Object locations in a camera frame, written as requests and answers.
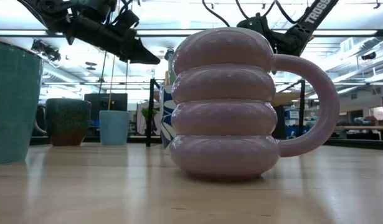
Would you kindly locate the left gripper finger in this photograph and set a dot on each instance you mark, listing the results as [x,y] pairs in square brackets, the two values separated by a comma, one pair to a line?
[143,56]

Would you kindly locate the blue white patterned mug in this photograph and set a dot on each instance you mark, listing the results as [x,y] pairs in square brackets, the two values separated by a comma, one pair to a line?
[167,124]

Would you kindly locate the light blue mug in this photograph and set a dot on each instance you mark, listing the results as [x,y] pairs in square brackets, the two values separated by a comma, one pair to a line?
[115,127]

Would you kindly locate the dark speckled stoneware mug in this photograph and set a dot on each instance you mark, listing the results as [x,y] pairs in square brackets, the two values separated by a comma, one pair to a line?
[68,121]

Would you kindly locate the lilac ringed ceramic mug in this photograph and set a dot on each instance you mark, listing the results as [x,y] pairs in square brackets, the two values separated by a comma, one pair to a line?
[224,118]

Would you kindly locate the large teal mug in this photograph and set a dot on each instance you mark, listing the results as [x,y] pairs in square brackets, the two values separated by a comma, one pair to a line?
[13,109]

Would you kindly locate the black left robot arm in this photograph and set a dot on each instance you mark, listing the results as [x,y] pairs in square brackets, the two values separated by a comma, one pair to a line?
[54,12]

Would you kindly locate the yellow hanging plug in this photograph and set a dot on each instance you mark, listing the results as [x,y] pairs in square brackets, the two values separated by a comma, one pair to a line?
[309,39]

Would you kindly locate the black ceiling spotlight cluster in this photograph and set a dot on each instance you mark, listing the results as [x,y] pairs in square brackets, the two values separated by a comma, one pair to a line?
[45,49]

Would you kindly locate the small green plant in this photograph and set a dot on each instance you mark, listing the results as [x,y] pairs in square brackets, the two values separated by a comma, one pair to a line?
[147,113]

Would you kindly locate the white ceiling air vent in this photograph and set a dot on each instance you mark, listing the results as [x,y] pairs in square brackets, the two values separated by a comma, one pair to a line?
[347,46]

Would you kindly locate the black monitor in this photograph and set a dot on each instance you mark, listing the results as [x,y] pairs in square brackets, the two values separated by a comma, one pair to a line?
[97,104]

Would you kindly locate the wooden shelf riser black legs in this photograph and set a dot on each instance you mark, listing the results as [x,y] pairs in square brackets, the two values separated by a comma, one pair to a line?
[301,109]

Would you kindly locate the black ceiling lamp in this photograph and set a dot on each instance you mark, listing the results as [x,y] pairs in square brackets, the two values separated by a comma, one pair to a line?
[368,56]

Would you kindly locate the blue storage bins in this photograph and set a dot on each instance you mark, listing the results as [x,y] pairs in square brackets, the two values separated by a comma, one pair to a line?
[292,130]

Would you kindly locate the long wooden table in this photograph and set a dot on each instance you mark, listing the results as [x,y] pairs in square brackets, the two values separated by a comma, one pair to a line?
[359,127]

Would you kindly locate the black ceiling camera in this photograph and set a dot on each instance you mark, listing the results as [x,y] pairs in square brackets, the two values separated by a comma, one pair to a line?
[169,54]

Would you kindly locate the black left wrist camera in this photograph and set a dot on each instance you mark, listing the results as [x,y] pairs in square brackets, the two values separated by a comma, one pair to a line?
[127,20]

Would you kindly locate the black aluminium table frame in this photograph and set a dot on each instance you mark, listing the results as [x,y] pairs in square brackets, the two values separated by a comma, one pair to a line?
[359,143]

